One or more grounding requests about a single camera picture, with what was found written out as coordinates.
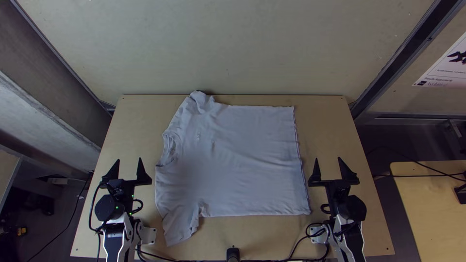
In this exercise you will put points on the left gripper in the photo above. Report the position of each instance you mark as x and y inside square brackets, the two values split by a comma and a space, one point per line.
[127, 194]

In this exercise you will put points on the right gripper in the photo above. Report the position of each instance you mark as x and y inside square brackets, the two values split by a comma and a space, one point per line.
[335, 196]

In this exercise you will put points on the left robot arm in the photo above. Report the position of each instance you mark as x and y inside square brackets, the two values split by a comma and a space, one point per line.
[115, 236]

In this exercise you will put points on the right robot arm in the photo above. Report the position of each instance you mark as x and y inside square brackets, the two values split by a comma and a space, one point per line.
[346, 236]

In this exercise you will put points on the white t-shirt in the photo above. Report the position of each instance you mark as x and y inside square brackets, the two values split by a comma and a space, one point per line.
[233, 160]

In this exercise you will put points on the pale wooden side table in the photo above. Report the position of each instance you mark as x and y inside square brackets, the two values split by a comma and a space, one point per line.
[429, 218]

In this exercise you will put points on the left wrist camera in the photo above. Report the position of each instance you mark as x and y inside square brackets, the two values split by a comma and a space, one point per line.
[115, 183]

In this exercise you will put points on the white printed wall poster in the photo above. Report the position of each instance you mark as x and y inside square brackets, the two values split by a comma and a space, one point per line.
[446, 69]

